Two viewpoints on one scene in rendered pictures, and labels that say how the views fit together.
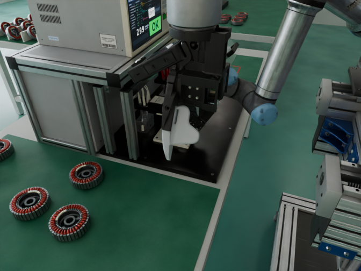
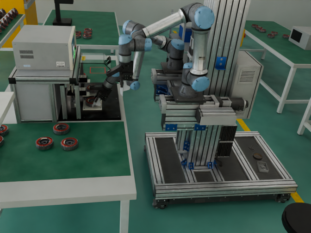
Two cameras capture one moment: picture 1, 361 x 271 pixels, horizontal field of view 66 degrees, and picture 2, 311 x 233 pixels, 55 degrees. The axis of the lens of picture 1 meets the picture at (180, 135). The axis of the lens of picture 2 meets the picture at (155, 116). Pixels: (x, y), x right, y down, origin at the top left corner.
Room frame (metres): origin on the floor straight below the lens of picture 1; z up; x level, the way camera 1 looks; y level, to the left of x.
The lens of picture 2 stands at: (-1.15, 0.70, 2.02)
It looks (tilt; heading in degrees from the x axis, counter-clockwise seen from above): 31 degrees down; 328
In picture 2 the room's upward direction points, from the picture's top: 5 degrees clockwise
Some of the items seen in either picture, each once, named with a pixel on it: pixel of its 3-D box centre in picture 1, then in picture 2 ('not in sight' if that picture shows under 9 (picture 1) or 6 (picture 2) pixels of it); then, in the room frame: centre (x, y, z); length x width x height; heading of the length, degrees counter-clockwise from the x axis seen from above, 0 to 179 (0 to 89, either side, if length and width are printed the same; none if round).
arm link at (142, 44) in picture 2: not in sight; (141, 44); (0.40, -0.12, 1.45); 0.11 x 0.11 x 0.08; 76
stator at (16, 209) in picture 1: (30, 202); (44, 143); (0.58, 0.47, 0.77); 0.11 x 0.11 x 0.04
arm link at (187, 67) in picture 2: not in sight; (191, 72); (0.42, -0.53, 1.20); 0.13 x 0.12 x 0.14; 166
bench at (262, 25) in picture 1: (234, 42); (82, 48); (3.36, -0.65, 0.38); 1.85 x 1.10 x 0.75; 160
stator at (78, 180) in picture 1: (86, 175); (61, 128); (0.71, 0.33, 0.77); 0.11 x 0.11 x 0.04
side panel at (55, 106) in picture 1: (57, 113); (34, 103); (0.89, 0.46, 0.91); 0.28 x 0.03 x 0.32; 70
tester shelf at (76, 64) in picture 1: (114, 40); (49, 62); (1.17, 0.27, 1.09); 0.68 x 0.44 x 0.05; 160
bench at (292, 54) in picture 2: not in sight; (275, 60); (1.95, -3.43, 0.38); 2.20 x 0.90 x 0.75; 160
